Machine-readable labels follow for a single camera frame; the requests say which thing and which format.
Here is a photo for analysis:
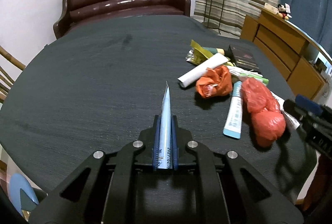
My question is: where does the black metal plant stand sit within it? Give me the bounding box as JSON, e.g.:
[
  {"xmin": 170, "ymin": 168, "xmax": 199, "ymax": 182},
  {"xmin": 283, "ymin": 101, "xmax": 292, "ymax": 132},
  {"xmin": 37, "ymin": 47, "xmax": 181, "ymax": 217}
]
[{"xmin": 202, "ymin": 0, "xmax": 229, "ymax": 35}]

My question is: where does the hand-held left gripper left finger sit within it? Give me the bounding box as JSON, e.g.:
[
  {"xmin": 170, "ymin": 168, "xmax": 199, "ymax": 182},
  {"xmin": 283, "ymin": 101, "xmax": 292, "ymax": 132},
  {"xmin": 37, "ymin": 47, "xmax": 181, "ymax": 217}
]
[{"xmin": 27, "ymin": 115, "xmax": 160, "ymax": 224}]

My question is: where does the black cardboard box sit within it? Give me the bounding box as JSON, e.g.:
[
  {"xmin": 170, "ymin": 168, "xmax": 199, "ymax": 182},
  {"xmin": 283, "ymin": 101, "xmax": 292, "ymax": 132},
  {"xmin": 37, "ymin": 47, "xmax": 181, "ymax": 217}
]
[{"xmin": 228, "ymin": 45, "xmax": 262, "ymax": 75}]

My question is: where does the green and white packet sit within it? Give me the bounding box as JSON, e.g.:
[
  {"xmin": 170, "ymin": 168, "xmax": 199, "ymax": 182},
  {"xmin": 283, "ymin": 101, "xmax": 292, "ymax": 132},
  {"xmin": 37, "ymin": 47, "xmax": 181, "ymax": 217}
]
[{"xmin": 228, "ymin": 65, "xmax": 269, "ymax": 86}]

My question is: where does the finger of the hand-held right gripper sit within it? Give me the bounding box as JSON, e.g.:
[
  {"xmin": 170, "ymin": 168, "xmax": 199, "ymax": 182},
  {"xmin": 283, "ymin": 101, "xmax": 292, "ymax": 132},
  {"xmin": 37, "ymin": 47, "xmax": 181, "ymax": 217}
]
[
  {"xmin": 283, "ymin": 99, "xmax": 310, "ymax": 134},
  {"xmin": 295, "ymin": 94, "xmax": 323, "ymax": 117}
]

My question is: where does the small dark frame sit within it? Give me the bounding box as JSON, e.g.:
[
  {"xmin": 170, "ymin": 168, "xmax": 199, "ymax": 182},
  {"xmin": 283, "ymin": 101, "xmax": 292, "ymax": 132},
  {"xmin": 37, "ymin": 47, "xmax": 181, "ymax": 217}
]
[{"xmin": 313, "ymin": 56, "xmax": 328, "ymax": 72}]

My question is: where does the cartoon mouse plush toy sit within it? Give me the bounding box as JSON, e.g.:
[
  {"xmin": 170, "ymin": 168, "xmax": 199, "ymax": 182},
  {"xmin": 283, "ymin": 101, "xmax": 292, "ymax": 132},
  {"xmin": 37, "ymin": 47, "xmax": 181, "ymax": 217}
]
[{"xmin": 276, "ymin": 3, "xmax": 293, "ymax": 21}]

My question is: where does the wooden cabinet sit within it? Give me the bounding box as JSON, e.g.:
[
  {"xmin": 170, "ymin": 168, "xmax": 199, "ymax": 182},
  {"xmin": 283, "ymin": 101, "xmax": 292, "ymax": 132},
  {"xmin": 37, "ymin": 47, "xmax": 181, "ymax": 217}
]
[{"xmin": 240, "ymin": 2, "xmax": 332, "ymax": 100}]

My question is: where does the white and blue toothpaste tube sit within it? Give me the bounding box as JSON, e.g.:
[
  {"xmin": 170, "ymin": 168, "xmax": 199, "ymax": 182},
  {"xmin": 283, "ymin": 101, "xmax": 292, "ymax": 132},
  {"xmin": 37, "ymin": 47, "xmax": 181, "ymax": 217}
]
[{"xmin": 223, "ymin": 81, "xmax": 244, "ymax": 140}]

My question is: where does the yellow crumpled wrapper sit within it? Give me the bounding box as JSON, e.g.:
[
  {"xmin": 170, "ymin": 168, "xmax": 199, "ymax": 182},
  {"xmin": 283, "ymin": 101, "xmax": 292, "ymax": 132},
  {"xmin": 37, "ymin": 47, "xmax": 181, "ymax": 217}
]
[{"xmin": 185, "ymin": 39, "xmax": 216, "ymax": 66}]

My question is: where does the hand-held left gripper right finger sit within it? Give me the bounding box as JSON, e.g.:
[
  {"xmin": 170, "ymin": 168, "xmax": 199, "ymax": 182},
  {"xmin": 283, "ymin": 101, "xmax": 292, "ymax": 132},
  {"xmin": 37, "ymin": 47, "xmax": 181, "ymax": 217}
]
[{"xmin": 171, "ymin": 115, "xmax": 304, "ymax": 224}]

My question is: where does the white squeeze tube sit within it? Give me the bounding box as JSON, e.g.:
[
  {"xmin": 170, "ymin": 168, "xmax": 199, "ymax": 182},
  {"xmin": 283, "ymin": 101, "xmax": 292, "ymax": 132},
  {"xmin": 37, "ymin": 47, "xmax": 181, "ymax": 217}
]
[{"xmin": 178, "ymin": 54, "xmax": 230, "ymax": 89}]

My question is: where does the beige box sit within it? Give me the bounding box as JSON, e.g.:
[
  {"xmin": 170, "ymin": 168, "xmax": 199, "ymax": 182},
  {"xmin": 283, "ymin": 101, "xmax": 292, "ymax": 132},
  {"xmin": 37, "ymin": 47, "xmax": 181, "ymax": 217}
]
[{"xmin": 264, "ymin": 3, "xmax": 280, "ymax": 16}]

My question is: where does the bamboo chair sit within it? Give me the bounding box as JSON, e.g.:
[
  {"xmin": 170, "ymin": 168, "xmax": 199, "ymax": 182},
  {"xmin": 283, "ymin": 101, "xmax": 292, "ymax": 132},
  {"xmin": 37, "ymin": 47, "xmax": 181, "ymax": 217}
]
[{"xmin": 0, "ymin": 45, "xmax": 26, "ymax": 104}]

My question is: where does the orange crumpled plastic bag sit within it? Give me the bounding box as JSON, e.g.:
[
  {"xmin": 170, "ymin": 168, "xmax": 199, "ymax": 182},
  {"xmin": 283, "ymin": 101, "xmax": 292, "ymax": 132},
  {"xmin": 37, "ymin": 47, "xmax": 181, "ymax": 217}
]
[{"xmin": 195, "ymin": 66, "xmax": 233, "ymax": 99}]

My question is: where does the green yellow bottle black cap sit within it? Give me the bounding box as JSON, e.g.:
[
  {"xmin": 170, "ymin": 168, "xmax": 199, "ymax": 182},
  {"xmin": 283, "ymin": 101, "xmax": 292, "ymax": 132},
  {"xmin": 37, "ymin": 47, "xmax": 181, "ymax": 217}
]
[{"xmin": 203, "ymin": 47, "xmax": 234, "ymax": 59}]

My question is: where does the white paper label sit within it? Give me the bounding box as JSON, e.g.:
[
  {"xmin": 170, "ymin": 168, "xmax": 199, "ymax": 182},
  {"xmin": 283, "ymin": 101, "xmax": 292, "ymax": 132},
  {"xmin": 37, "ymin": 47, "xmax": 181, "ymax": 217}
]
[{"xmin": 270, "ymin": 90, "xmax": 300, "ymax": 131}]

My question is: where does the light blue sachet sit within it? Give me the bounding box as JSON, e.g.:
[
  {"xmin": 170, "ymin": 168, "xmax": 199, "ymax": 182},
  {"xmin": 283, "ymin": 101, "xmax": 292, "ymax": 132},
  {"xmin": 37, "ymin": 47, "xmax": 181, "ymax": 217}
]
[{"xmin": 158, "ymin": 81, "xmax": 173, "ymax": 170}]

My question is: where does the brown leather sofa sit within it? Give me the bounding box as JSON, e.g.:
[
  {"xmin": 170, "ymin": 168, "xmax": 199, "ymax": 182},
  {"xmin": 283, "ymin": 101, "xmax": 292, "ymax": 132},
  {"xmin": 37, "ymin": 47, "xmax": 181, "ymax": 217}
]
[{"xmin": 53, "ymin": 0, "xmax": 192, "ymax": 40}]

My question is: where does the blue plastic chair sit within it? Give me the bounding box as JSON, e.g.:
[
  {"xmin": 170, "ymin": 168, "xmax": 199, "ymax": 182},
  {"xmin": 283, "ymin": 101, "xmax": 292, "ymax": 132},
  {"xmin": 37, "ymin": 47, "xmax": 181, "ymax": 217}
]
[{"xmin": 8, "ymin": 173, "xmax": 40, "ymax": 217}]

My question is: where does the red plastic bag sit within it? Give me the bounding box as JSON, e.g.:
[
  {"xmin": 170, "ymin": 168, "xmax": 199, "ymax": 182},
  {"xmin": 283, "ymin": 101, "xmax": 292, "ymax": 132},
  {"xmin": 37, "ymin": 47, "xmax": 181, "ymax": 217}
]
[{"xmin": 241, "ymin": 79, "xmax": 286, "ymax": 148}]

